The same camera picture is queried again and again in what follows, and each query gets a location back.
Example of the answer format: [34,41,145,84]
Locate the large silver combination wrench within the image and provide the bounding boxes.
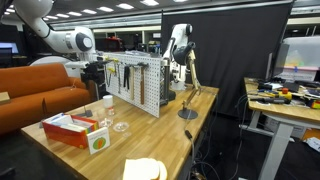
[116,62,122,95]

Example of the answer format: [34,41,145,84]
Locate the long black hand tool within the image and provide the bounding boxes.
[249,95,292,105]

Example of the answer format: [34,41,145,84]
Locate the translucent plastic storage bin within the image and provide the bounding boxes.
[282,35,320,83]

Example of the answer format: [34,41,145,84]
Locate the black curtain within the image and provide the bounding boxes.
[160,1,295,118]

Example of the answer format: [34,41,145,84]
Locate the hammer with dark wooden handle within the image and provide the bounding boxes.
[136,62,150,106]

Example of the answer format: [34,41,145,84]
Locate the white plastic measuring cup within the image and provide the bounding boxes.
[102,94,115,109]

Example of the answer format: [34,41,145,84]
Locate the black computer monitor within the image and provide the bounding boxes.
[265,42,291,82]

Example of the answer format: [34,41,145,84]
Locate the white blue striped board book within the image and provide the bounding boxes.
[43,112,75,127]

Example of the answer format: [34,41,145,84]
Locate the clear plastic cup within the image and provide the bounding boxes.
[97,108,115,129]

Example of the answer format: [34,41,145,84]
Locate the wooden side table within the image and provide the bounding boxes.
[239,76,320,180]

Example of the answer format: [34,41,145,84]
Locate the yellow white sponge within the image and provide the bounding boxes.
[121,157,169,180]

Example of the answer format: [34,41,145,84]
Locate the black metal bookend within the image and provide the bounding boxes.
[82,105,94,119]
[38,97,48,130]

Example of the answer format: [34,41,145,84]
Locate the yellow T-handle hex key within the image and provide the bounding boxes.
[106,57,121,65]
[106,67,117,88]

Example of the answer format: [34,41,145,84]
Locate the small wooden block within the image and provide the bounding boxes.
[0,91,11,105]

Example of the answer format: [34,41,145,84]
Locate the orange sofa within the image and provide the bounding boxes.
[0,62,97,136]

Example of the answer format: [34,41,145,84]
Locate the rainbow striped orange book box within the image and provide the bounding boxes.
[41,112,101,150]

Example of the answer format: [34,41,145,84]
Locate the black pegboard stand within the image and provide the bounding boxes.
[158,58,177,107]

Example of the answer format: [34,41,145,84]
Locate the hammer with light wooden handle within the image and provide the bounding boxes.
[128,64,136,102]

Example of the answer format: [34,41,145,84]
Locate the white pegboard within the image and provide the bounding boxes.
[99,51,164,119]

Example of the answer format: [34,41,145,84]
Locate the black pliers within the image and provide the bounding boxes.
[122,64,131,92]

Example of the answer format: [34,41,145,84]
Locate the black power cable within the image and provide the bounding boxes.
[183,129,198,180]

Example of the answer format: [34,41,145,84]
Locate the white card with green fruit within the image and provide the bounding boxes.
[86,126,111,156]

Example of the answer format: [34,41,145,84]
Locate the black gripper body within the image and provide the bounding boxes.
[80,61,107,85]

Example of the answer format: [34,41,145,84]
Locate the yellow edged board book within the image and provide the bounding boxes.
[59,122,88,134]

